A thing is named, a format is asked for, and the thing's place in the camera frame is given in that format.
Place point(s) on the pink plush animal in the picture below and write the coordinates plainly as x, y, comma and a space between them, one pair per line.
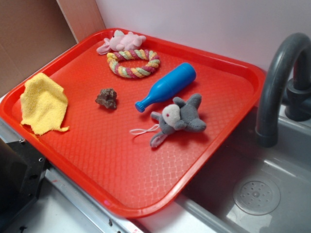
121, 42

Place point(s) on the red plastic tray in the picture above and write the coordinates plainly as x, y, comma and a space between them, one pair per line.
120, 170

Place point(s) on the brown rock piece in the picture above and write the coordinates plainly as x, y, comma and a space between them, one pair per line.
107, 98

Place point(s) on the gray plush animal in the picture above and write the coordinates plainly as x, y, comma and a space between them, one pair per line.
181, 115

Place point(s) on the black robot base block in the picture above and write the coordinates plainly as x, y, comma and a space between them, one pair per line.
22, 168

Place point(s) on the blue plastic bottle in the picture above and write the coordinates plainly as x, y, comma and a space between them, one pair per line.
168, 86

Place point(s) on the brown cardboard panel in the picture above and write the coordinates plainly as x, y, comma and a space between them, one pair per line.
34, 32

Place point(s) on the yellow cloth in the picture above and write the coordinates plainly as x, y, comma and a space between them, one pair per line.
43, 105

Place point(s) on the gray plastic faucet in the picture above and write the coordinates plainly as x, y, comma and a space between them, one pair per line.
288, 82

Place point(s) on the gray plastic sink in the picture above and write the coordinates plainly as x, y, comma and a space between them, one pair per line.
246, 188

